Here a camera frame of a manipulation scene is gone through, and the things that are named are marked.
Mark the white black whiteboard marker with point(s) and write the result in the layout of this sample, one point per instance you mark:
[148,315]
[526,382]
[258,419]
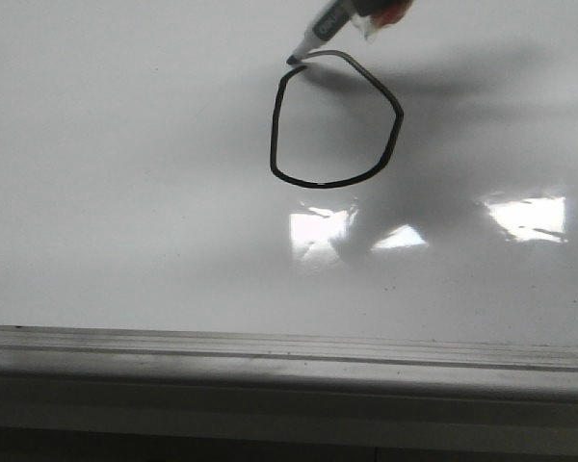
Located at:
[334,16]

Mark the red magnet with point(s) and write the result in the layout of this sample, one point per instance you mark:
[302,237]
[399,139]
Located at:
[383,19]

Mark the white whiteboard surface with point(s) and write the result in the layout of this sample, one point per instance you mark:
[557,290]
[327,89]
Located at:
[135,190]

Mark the grey aluminium whiteboard frame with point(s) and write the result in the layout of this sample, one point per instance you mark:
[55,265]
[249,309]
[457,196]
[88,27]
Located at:
[359,392]

